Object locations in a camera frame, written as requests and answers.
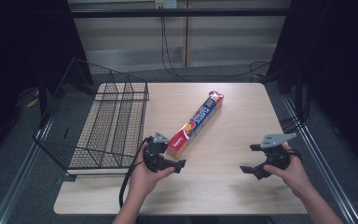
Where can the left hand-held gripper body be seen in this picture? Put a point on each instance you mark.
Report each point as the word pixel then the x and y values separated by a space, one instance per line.
pixel 151 155

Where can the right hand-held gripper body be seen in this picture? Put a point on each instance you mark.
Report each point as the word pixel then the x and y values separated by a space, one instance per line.
pixel 276 157

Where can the long plastic wrap box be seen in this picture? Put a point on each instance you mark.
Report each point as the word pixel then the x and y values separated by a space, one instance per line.
pixel 195 123

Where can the person's right hand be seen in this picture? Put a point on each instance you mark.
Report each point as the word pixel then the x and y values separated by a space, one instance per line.
pixel 292 177

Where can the person's left hand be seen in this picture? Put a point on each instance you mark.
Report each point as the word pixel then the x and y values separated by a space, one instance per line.
pixel 143 182

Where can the dark curtain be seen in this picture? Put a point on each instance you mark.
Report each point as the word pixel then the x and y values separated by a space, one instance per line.
pixel 12 46
pixel 338 62

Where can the yellow floor object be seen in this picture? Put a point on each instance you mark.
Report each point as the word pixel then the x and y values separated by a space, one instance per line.
pixel 33 101

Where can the metal floor rail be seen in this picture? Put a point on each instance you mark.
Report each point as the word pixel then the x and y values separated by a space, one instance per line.
pixel 18 180
pixel 323 174

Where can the black horizontal frame bar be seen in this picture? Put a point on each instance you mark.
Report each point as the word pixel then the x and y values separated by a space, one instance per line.
pixel 199 12

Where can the white wall outlet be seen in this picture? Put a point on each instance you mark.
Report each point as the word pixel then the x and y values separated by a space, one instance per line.
pixel 166 3

